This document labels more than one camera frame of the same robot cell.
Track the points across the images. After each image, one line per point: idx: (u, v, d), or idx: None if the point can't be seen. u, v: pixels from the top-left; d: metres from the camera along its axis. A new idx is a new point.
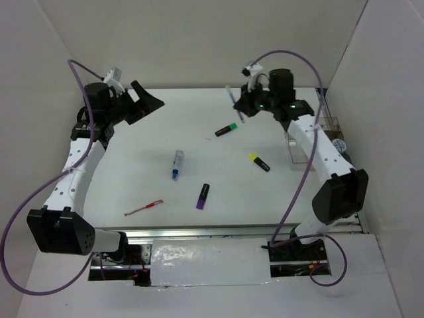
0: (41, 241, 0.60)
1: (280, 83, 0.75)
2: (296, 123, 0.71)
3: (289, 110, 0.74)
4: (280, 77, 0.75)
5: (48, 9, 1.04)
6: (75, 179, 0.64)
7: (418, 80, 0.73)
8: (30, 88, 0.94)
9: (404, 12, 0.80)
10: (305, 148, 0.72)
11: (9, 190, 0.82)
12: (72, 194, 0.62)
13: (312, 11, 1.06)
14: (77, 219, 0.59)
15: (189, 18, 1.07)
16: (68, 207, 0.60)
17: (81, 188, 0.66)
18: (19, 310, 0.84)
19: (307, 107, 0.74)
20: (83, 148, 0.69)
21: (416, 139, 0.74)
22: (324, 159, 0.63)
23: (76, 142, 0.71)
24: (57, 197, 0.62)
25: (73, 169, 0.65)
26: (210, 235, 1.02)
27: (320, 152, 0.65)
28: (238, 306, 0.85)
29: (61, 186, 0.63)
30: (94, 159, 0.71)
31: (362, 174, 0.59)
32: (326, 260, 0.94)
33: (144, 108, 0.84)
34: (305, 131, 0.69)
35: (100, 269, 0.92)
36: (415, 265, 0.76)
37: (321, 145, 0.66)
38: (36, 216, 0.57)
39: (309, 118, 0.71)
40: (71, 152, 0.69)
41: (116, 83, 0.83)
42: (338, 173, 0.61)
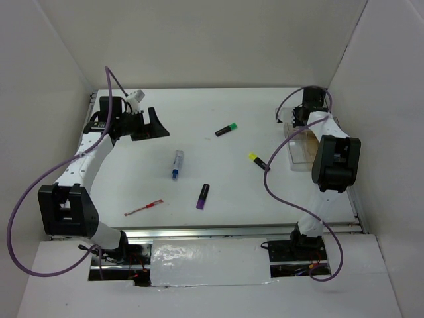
0: (48, 218, 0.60)
1: (308, 93, 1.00)
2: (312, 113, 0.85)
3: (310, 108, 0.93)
4: (308, 89, 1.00)
5: (48, 8, 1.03)
6: (86, 162, 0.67)
7: (419, 79, 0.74)
8: (28, 87, 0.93)
9: (404, 13, 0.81)
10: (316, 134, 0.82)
11: (9, 190, 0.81)
12: (82, 174, 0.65)
13: (312, 12, 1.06)
14: (84, 194, 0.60)
15: (190, 18, 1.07)
16: (77, 183, 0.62)
17: (90, 172, 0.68)
18: (18, 312, 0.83)
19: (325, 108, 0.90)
20: (94, 139, 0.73)
21: (417, 138, 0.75)
22: (326, 130, 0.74)
23: (88, 135, 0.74)
24: (67, 175, 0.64)
25: (84, 154, 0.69)
26: (210, 235, 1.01)
27: (324, 126, 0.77)
28: (239, 306, 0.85)
29: (72, 167, 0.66)
30: (103, 151, 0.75)
31: (354, 141, 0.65)
32: (326, 260, 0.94)
33: (151, 132, 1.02)
34: (318, 116, 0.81)
35: (99, 269, 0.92)
36: (415, 264, 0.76)
37: (326, 122, 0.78)
38: (45, 191, 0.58)
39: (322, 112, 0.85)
40: (83, 142, 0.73)
41: (136, 103, 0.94)
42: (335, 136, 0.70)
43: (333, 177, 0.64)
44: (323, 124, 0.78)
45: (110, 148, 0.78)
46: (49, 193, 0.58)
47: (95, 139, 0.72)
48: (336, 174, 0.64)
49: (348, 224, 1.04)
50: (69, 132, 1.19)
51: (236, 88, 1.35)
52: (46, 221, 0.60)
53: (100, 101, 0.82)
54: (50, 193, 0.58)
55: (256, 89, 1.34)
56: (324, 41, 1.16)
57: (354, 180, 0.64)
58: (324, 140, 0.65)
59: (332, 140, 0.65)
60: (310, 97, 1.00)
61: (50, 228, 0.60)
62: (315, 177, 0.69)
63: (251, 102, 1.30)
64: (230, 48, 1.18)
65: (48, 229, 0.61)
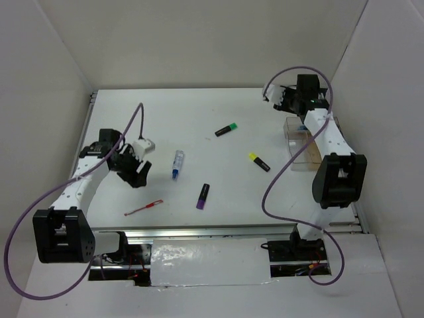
0: (44, 244, 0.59)
1: (304, 82, 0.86)
2: (311, 112, 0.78)
3: (309, 104, 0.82)
4: (305, 78, 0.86)
5: (48, 8, 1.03)
6: (82, 185, 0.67)
7: (419, 80, 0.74)
8: (29, 88, 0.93)
9: (404, 13, 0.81)
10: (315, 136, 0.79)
11: (8, 190, 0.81)
12: (79, 197, 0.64)
13: (312, 12, 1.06)
14: (81, 217, 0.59)
15: (190, 18, 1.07)
16: (75, 207, 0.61)
17: (87, 195, 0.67)
18: (18, 311, 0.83)
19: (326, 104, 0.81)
20: (90, 163, 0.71)
21: (417, 138, 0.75)
22: (328, 142, 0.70)
23: (84, 159, 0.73)
24: (63, 199, 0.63)
25: (80, 177, 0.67)
26: (210, 235, 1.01)
27: (325, 136, 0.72)
28: (239, 306, 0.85)
29: (68, 191, 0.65)
30: (100, 173, 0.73)
31: (361, 159, 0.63)
32: (326, 260, 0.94)
33: (132, 178, 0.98)
34: (318, 120, 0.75)
35: (99, 269, 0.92)
36: (415, 264, 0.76)
37: (328, 130, 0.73)
38: (39, 216, 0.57)
39: (324, 111, 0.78)
40: (79, 166, 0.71)
41: (140, 150, 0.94)
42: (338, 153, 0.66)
43: (337, 196, 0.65)
44: (324, 132, 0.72)
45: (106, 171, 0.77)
46: (44, 218, 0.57)
47: (91, 163, 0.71)
48: (340, 193, 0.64)
49: (348, 224, 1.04)
50: (69, 132, 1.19)
51: (236, 88, 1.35)
52: (42, 247, 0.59)
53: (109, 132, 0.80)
54: (45, 218, 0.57)
55: (256, 89, 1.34)
56: (324, 41, 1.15)
57: (358, 197, 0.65)
58: (328, 163, 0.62)
59: (336, 161, 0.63)
60: (305, 87, 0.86)
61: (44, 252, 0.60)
62: (317, 193, 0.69)
63: (251, 102, 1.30)
64: (230, 48, 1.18)
65: (42, 254, 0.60)
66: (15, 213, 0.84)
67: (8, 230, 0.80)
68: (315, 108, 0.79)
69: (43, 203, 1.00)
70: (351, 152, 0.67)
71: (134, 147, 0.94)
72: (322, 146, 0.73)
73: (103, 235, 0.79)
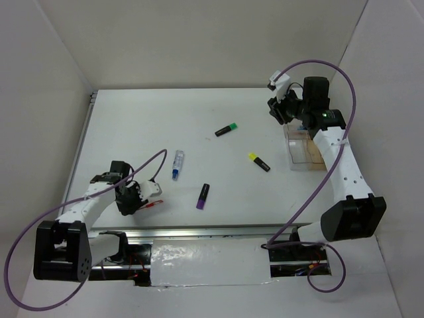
0: (41, 258, 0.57)
1: (313, 89, 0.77)
2: (324, 133, 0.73)
3: (320, 118, 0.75)
4: (317, 86, 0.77)
5: (48, 8, 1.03)
6: (89, 205, 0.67)
7: (419, 79, 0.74)
8: (29, 89, 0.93)
9: (404, 13, 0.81)
10: (326, 159, 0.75)
11: (8, 191, 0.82)
12: (84, 213, 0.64)
13: (313, 12, 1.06)
14: (83, 232, 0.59)
15: (190, 18, 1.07)
16: (79, 221, 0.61)
17: (91, 215, 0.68)
18: (19, 311, 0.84)
19: (340, 119, 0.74)
20: (99, 187, 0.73)
21: (417, 138, 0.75)
22: (344, 179, 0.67)
23: (95, 183, 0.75)
24: (69, 214, 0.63)
25: (88, 197, 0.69)
26: (210, 235, 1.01)
27: (340, 169, 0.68)
28: (238, 306, 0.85)
29: (75, 208, 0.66)
30: (106, 198, 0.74)
31: (379, 203, 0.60)
32: (326, 260, 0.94)
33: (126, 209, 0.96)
34: (331, 144, 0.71)
35: (100, 269, 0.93)
36: (416, 264, 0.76)
37: (343, 162, 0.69)
38: (44, 226, 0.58)
39: (339, 132, 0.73)
40: (89, 189, 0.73)
41: (146, 191, 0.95)
42: (355, 195, 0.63)
43: (349, 234, 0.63)
44: (340, 165, 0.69)
45: (111, 199, 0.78)
46: (48, 228, 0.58)
47: (101, 187, 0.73)
48: (352, 232, 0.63)
49: None
50: (69, 132, 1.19)
51: (236, 88, 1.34)
52: (38, 260, 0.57)
53: (120, 164, 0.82)
54: (49, 228, 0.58)
55: (256, 89, 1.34)
56: (324, 41, 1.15)
57: (370, 233, 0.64)
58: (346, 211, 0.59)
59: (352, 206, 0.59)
60: (314, 94, 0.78)
61: (39, 268, 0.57)
62: (326, 227, 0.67)
63: (251, 101, 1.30)
64: (230, 48, 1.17)
65: (36, 269, 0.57)
66: (14, 213, 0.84)
67: (6, 230, 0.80)
68: (328, 125, 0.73)
69: (43, 203, 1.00)
70: (369, 193, 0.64)
71: (143, 187, 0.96)
72: (335, 180, 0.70)
73: (102, 239, 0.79)
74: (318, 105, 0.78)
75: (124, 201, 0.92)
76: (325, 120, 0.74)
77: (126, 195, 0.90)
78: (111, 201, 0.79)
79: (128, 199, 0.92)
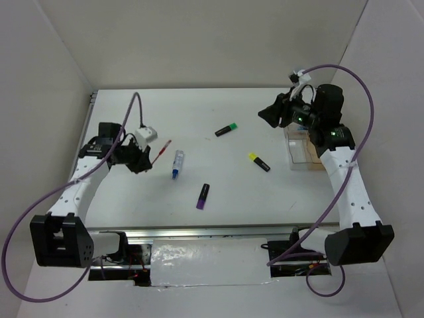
0: (42, 249, 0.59)
1: (326, 106, 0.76)
2: (332, 154, 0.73)
3: (329, 136, 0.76)
4: (331, 102, 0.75)
5: (48, 8, 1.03)
6: (80, 189, 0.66)
7: (419, 80, 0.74)
8: (28, 88, 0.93)
9: (404, 13, 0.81)
10: (333, 181, 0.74)
11: (8, 191, 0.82)
12: (77, 202, 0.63)
13: (313, 12, 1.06)
14: (79, 225, 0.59)
15: (190, 17, 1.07)
16: (72, 213, 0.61)
17: (85, 200, 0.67)
18: (18, 311, 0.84)
19: (348, 140, 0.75)
20: (89, 164, 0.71)
21: (417, 138, 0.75)
22: (351, 205, 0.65)
23: (83, 158, 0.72)
24: (61, 204, 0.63)
25: (78, 180, 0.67)
26: (210, 235, 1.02)
27: (348, 194, 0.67)
28: (238, 306, 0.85)
29: (66, 195, 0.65)
30: (98, 175, 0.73)
31: (387, 231, 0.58)
32: (326, 260, 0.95)
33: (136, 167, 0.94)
34: (339, 166, 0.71)
35: (100, 269, 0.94)
36: (416, 264, 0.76)
37: (351, 186, 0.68)
38: (38, 220, 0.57)
39: (348, 153, 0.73)
40: (78, 167, 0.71)
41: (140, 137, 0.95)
42: (362, 224, 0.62)
43: (354, 260, 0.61)
44: (347, 189, 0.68)
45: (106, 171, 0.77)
46: (42, 223, 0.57)
47: (91, 164, 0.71)
48: (356, 258, 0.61)
49: None
50: (69, 132, 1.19)
51: (236, 88, 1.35)
52: (40, 252, 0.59)
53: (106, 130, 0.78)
54: (43, 223, 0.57)
55: (256, 89, 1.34)
56: (324, 41, 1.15)
57: (375, 260, 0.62)
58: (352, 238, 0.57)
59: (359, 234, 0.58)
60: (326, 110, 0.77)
61: (42, 258, 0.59)
62: (330, 251, 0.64)
63: (251, 101, 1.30)
64: (230, 48, 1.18)
65: (40, 258, 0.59)
66: (14, 212, 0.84)
67: (6, 229, 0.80)
68: (336, 145, 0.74)
69: (43, 202, 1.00)
70: (376, 220, 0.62)
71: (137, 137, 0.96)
72: (342, 205, 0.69)
73: (103, 236, 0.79)
74: (329, 120, 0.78)
75: (128, 159, 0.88)
76: (334, 138, 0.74)
77: (126, 152, 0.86)
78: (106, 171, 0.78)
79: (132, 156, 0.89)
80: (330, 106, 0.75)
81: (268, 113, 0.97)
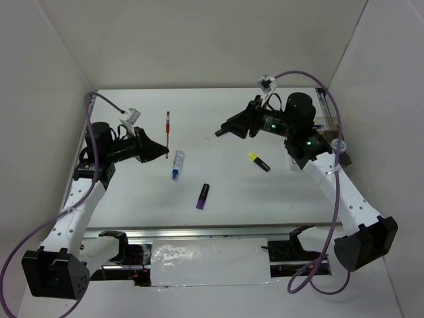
0: (35, 282, 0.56)
1: (301, 119, 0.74)
2: (315, 163, 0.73)
3: (306, 148, 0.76)
4: (305, 114, 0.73)
5: (48, 8, 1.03)
6: (74, 219, 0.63)
7: (419, 79, 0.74)
8: (28, 88, 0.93)
9: (404, 12, 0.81)
10: (322, 187, 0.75)
11: (9, 191, 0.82)
12: (70, 234, 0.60)
13: (313, 12, 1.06)
14: (73, 261, 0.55)
15: (190, 16, 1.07)
16: (64, 248, 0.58)
17: (80, 229, 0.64)
18: (20, 310, 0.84)
19: (324, 145, 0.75)
20: (84, 189, 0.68)
21: (418, 138, 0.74)
22: (350, 208, 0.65)
23: (78, 181, 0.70)
24: (54, 237, 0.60)
25: (72, 209, 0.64)
26: (210, 235, 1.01)
27: (342, 199, 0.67)
28: (238, 305, 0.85)
29: (59, 226, 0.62)
30: (94, 199, 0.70)
31: (391, 224, 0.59)
32: (326, 260, 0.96)
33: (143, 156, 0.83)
34: (326, 173, 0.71)
35: (101, 269, 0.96)
36: (416, 265, 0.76)
37: (343, 190, 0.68)
38: (30, 256, 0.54)
39: (328, 157, 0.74)
40: (72, 191, 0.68)
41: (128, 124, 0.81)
42: (366, 224, 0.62)
43: (367, 259, 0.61)
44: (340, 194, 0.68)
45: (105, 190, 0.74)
46: (34, 260, 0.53)
47: (85, 189, 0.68)
48: (368, 258, 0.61)
49: None
50: (69, 133, 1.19)
51: (236, 88, 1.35)
52: (33, 283, 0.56)
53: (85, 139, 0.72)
54: (35, 259, 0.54)
55: (256, 89, 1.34)
56: (324, 41, 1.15)
57: (385, 252, 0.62)
58: (363, 242, 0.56)
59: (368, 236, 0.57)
60: (300, 122, 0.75)
61: (36, 288, 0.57)
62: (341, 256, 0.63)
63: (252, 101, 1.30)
64: (230, 48, 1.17)
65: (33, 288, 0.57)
66: (15, 212, 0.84)
67: (7, 230, 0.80)
68: (315, 153, 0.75)
69: (44, 203, 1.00)
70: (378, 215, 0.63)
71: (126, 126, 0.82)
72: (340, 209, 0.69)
73: (99, 247, 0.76)
74: (302, 129, 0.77)
75: (130, 154, 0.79)
76: (311, 148, 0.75)
77: (121, 149, 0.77)
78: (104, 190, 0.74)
79: (131, 148, 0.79)
80: (305, 119, 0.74)
81: (238, 123, 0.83)
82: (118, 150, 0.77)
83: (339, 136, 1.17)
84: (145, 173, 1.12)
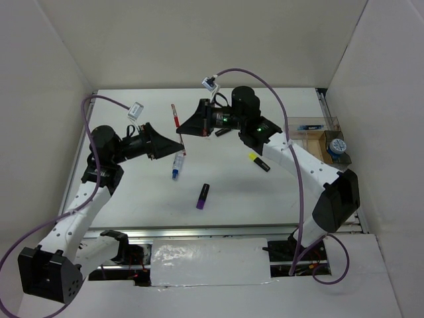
0: (29, 281, 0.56)
1: (247, 109, 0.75)
2: (269, 144, 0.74)
3: (258, 134, 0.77)
4: (250, 105, 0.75)
5: (48, 9, 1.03)
6: (75, 222, 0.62)
7: (419, 80, 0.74)
8: (28, 89, 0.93)
9: (404, 13, 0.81)
10: (284, 164, 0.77)
11: (8, 191, 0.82)
12: (69, 237, 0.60)
13: (313, 12, 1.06)
14: (66, 264, 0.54)
15: (190, 17, 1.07)
16: (59, 250, 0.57)
17: (80, 232, 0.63)
18: (20, 310, 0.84)
19: (274, 128, 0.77)
20: (89, 191, 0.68)
21: (418, 138, 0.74)
22: (311, 172, 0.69)
23: (85, 184, 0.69)
24: (52, 238, 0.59)
25: (75, 211, 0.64)
26: (210, 235, 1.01)
27: (303, 167, 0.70)
28: (239, 305, 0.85)
29: (59, 227, 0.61)
30: (99, 203, 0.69)
31: (350, 175, 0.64)
32: (326, 260, 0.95)
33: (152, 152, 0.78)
34: (281, 150, 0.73)
35: (101, 269, 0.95)
36: (417, 265, 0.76)
37: (301, 159, 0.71)
38: (26, 253, 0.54)
39: (279, 136, 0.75)
40: (78, 194, 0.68)
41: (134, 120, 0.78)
42: (330, 181, 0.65)
43: (345, 215, 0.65)
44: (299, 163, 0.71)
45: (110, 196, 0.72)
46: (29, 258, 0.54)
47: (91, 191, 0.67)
48: (345, 214, 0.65)
49: (348, 224, 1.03)
50: (69, 132, 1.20)
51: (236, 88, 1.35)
52: (26, 281, 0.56)
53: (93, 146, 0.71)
54: (31, 258, 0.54)
55: (256, 89, 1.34)
56: (324, 41, 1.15)
57: (358, 204, 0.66)
58: (332, 200, 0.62)
59: (333, 192, 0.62)
60: (248, 111, 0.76)
61: (28, 287, 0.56)
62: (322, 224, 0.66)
63: None
64: (230, 48, 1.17)
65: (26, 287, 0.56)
66: (14, 212, 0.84)
67: (7, 230, 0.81)
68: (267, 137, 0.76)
69: (43, 202, 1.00)
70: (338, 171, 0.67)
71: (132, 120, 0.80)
72: (305, 177, 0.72)
73: (97, 248, 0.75)
74: (251, 118, 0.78)
75: (138, 152, 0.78)
76: (264, 134, 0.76)
77: (128, 147, 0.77)
78: (109, 197, 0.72)
79: (138, 145, 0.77)
80: (251, 108, 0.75)
81: (192, 120, 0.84)
82: (125, 149, 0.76)
83: (339, 136, 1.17)
84: (145, 172, 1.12)
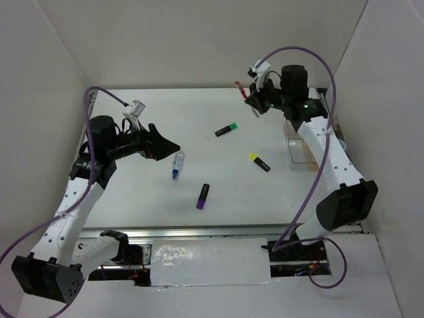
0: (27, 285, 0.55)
1: (292, 81, 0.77)
2: (309, 124, 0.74)
3: (301, 109, 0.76)
4: (295, 77, 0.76)
5: (48, 9, 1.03)
6: (67, 226, 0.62)
7: (419, 80, 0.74)
8: (28, 89, 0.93)
9: (404, 14, 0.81)
10: (313, 150, 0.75)
11: (8, 191, 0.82)
12: (61, 242, 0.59)
13: (313, 12, 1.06)
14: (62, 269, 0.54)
15: (190, 18, 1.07)
16: (53, 256, 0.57)
17: (73, 234, 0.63)
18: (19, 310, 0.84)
19: (321, 110, 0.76)
20: (79, 191, 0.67)
21: (418, 138, 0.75)
22: (334, 168, 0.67)
23: (73, 181, 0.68)
24: (45, 244, 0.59)
25: (65, 214, 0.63)
26: (210, 235, 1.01)
27: (329, 159, 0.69)
28: (239, 305, 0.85)
29: (51, 232, 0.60)
30: (90, 201, 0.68)
31: (371, 185, 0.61)
32: (326, 260, 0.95)
33: (152, 152, 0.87)
34: (317, 135, 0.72)
35: (101, 269, 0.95)
36: (416, 265, 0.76)
37: (332, 152, 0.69)
38: (21, 259, 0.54)
39: (323, 122, 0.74)
40: (67, 193, 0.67)
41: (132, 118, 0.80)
42: (347, 183, 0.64)
43: (347, 220, 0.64)
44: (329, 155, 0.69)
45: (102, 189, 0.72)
46: (24, 265, 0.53)
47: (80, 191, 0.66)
48: (347, 218, 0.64)
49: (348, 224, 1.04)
50: (69, 133, 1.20)
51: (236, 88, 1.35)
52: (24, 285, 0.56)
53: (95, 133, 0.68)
54: (26, 264, 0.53)
55: None
56: (324, 41, 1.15)
57: (365, 216, 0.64)
58: (340, 201, 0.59)
59: (345, 194, 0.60)
60: (294, 84, 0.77)
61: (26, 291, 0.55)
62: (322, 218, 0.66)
63: None
64: (230, 48, 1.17)
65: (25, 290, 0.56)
66: (14, 212, 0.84)
67: (7, 231, 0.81)
68: (309, 116, 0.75)
69: (42, 202, 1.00)
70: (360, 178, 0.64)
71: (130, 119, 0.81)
72: (326, 171, 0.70)
73: (98, 248, 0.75)
74: (297, 94, 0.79)
75: (132, 150, 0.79)
76: (307, 111, 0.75)
77: (124, 144, 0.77)
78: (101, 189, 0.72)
79: (136, 144, 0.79)
80: (297, 80, 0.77)
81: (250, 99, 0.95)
82: (122, 145, 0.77)
83: (339, 136, 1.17)
84: (145, 173, 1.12)
